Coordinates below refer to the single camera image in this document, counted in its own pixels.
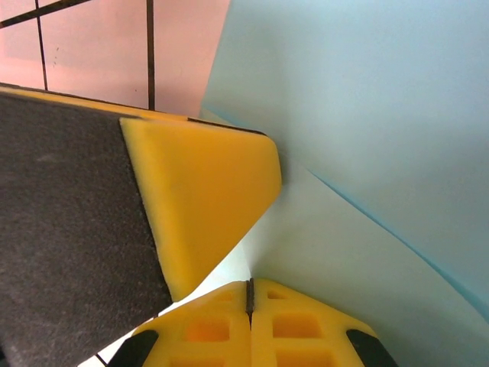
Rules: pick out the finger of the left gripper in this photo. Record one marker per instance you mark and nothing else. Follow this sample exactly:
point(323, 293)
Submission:
point(76, 210)

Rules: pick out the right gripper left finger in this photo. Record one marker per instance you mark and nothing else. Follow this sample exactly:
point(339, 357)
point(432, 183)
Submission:
point(214, 336)

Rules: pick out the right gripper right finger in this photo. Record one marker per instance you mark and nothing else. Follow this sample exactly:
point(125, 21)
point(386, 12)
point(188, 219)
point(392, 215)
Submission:
point(298, 336)

